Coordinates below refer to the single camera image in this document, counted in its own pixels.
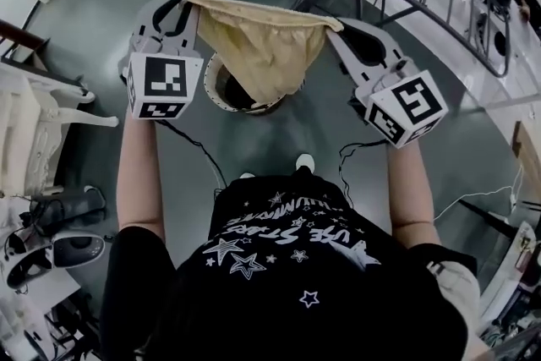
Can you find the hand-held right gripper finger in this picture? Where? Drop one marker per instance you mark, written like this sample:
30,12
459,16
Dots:
353,69
391,48

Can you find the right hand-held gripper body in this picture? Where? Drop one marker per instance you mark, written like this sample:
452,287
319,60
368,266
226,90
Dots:
410,105

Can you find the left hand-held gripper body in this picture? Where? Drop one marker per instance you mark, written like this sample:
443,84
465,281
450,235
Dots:
165,80

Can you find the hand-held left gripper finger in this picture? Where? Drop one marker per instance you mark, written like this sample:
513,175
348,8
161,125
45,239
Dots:
145,19
189,36

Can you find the yellow clothes shorts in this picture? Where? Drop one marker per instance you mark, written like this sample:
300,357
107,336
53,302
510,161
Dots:
262,50

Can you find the person's left forearm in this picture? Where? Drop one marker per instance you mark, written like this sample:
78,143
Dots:
139,182

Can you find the person's right forearm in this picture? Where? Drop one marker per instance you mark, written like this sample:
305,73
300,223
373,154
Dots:
412,190

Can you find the white wicker laundry basket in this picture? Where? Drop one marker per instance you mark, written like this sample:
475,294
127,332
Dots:
210,86

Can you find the person's right white shoe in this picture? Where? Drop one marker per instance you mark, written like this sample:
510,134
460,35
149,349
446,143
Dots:
305,162

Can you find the person's white shoe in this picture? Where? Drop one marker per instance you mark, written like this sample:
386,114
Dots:
305,162
247,175

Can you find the person's left white shoe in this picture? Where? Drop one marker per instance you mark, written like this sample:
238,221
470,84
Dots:
247,175

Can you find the grey white rounded device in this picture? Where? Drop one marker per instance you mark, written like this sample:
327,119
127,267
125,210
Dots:
63,251

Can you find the person's black star-print shirt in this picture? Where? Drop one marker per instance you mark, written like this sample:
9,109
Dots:
296,287

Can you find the wooden stair post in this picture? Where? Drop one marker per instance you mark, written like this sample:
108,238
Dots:
21,36

